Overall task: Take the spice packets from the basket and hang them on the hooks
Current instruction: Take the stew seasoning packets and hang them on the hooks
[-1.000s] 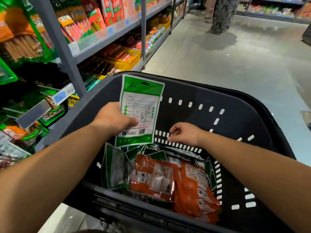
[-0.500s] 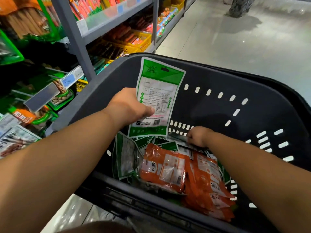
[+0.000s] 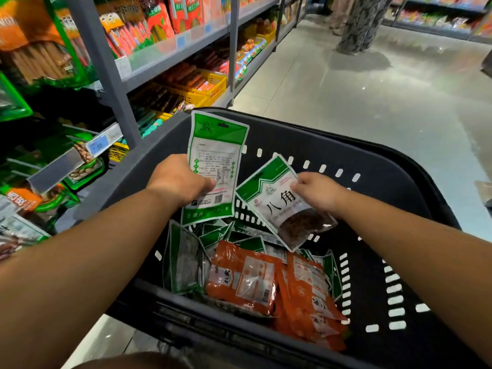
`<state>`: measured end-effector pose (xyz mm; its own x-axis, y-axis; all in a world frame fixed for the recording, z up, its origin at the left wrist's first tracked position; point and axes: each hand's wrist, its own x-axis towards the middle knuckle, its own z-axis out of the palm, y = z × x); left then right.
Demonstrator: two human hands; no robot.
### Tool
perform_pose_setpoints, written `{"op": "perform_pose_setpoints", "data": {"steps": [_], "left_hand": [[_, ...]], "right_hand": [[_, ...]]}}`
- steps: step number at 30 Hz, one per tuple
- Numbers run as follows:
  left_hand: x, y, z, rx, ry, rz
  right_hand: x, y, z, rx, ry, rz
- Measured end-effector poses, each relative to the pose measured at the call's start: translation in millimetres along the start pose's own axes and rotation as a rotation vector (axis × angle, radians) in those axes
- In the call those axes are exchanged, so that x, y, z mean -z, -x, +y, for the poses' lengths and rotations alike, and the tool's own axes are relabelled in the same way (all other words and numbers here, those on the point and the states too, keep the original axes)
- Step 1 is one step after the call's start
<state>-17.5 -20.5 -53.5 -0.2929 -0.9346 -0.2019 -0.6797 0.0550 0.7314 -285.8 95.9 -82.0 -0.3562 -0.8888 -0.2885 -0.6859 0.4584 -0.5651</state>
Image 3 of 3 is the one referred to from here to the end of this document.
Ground black shopping basket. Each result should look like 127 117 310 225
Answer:
54 107 492 369

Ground person's left hand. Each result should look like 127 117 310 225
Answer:
146 153 216 208

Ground row of red orange packets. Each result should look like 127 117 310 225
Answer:
96 0 232 58

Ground green orange Guangxi cinnamon bags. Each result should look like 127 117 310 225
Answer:
0 0 93 93
0 69 33 122

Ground green meat stew seasoning packet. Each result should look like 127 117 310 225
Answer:
182 110 251 226

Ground yellow display trays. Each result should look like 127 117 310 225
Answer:
150 61 229 112

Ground person's right forearm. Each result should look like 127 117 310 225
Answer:
331 188 492 364

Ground person's right hand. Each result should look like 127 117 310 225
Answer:
291 171 349 216

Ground rows of colourful packaged goods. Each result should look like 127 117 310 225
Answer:
396 0 492 35

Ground person's left forearm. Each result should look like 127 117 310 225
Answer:
0 184 181 369

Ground row of green white packets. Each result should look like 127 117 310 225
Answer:
0 196 51 262

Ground blue white price tag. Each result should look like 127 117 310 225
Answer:
85 122 124 157

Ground star anise spice packet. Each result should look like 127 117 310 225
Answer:
236 153 338 252

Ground gray metal shelving unit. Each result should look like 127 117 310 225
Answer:
384 0 492 45
65 0 309 147

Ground row of yellow black packets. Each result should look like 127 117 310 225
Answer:
108 142 130 163

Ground pile of packets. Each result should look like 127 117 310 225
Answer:
161 219 351 352

